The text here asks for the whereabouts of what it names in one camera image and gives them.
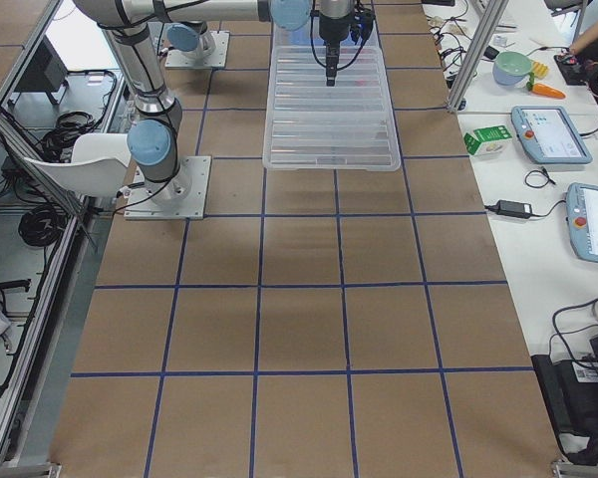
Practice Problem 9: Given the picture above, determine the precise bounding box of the teach pendant tablet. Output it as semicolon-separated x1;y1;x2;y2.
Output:
565;183;598;263
510;106;592;165

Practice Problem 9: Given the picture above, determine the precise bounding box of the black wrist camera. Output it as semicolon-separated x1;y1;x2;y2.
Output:
350;3;376;44

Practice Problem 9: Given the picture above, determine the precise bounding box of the clear plastic box lid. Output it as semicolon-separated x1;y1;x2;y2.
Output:
262;45;401;171

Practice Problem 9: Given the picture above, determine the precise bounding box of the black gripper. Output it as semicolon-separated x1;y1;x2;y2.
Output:
319;14;352;87

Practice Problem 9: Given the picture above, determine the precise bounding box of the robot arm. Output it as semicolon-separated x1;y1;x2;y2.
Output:
76;0;358;123
166;22;216;62

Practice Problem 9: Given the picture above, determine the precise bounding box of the black power adapter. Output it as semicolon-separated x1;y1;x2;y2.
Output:
495;200;532;219

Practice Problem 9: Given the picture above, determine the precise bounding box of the clear plastic storage box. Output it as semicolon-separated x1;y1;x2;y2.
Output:
271;22;383;51

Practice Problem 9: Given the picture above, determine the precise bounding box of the orange toy carrot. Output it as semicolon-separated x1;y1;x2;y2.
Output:
525;82;566;100

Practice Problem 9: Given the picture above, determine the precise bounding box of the yellow toy corn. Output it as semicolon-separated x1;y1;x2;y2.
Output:
531;61;549;80

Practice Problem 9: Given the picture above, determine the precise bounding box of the green bowl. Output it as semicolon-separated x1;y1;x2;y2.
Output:
492;51;532;86

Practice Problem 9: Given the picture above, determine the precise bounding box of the aluminium frame post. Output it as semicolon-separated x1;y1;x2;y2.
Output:
447;0;508;114

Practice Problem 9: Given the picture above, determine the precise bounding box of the white chair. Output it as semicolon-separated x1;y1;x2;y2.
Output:
24;133;131;197

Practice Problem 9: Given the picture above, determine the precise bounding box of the green white carton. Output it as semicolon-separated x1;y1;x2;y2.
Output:
463;124;512;156

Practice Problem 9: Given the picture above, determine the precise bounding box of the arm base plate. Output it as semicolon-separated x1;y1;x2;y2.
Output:
123;156;211;220
165;31;230;70

